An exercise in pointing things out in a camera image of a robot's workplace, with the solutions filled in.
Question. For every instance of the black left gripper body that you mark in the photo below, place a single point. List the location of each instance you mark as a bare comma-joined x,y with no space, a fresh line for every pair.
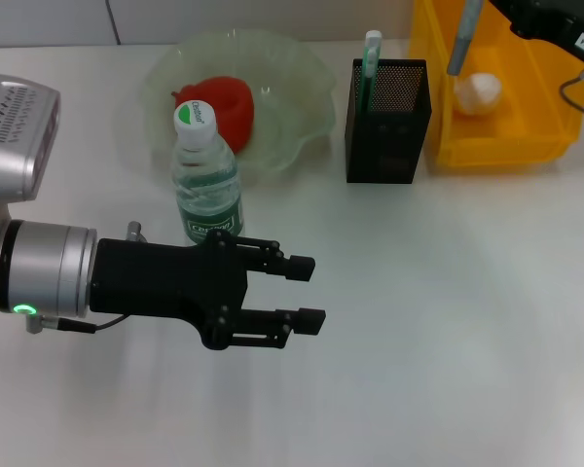
168,284

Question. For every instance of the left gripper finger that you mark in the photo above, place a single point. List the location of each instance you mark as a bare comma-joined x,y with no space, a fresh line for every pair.
307,322
297,267

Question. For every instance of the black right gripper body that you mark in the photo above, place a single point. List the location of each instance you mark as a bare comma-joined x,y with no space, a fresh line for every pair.
550,22

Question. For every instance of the grey marker pen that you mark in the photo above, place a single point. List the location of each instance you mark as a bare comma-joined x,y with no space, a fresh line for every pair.
462,39

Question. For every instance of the clear water bottle green label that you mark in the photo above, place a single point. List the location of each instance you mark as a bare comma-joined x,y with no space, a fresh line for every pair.
207,194

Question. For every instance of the white paper ball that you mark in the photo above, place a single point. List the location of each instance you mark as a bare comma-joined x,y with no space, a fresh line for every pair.
479,95

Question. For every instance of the red-orange fruit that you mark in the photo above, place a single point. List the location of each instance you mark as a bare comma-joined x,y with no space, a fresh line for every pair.
233,107

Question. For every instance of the green utility knife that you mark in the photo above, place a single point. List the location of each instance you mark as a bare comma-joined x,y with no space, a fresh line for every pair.
371,63

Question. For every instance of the black mesh pen holder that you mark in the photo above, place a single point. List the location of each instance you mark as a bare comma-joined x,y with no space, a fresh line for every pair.
384,146

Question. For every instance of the green glass fruit bowl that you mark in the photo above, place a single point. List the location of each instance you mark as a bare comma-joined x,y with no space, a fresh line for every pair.
292,102

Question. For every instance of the yellow plastic bin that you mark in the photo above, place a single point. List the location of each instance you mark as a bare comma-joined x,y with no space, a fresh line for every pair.
516,141

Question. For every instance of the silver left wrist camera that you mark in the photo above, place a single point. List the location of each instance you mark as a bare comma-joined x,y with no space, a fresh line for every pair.
14,136

